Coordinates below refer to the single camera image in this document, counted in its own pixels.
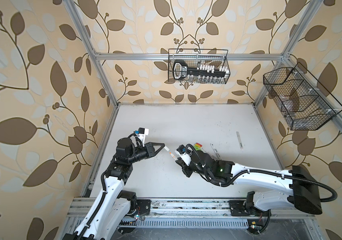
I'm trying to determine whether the side wire basket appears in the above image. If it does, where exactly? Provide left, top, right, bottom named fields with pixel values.
left=263, top=62, right=342, bottom=131

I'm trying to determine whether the aluminium cage frame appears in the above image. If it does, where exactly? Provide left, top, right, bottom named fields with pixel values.
left=62, top=0, right=342, bottom=240

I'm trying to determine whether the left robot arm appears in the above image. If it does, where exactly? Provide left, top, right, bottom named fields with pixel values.
left=63, top=134, right=165, bottom=240

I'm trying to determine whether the black white tool in basket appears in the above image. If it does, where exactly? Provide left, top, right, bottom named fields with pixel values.
left=171, top=60, right=230, bottom=81

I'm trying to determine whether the white marker orange tip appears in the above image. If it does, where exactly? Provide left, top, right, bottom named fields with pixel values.
left=169, top=152, right=178, bottom=161

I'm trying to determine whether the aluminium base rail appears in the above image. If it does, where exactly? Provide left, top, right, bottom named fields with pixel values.
left=67, top=198, right=315, bottom=220

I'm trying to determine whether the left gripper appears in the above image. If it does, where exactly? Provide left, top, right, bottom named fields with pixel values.
left=126, top=142, right=164, bottom=166

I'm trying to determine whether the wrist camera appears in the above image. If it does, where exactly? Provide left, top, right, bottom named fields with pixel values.
left=134, top=128, right=149, bottom=143
left=176, top=145, right=192, bottom=166

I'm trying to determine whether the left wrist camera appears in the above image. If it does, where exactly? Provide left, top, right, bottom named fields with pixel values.
left=134, top=128, right=149, bottom=143

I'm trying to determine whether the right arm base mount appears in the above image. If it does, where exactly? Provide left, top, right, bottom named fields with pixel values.
left=228, top=200, right=271, bottom=218

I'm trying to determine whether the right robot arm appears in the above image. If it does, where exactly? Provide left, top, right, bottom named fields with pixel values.
left=175, top=144, right=338, bottom=215

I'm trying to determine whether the white marker pink tip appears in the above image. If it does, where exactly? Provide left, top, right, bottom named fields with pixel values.
left=236, top=132, right=244, bottom=149

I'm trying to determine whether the back wire basket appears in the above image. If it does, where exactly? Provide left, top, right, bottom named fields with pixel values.
left=168, top=48, right=231, bottom=85

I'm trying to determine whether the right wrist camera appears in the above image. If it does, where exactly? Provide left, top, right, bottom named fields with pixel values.
left=176, top=145, right=192, bottom=166

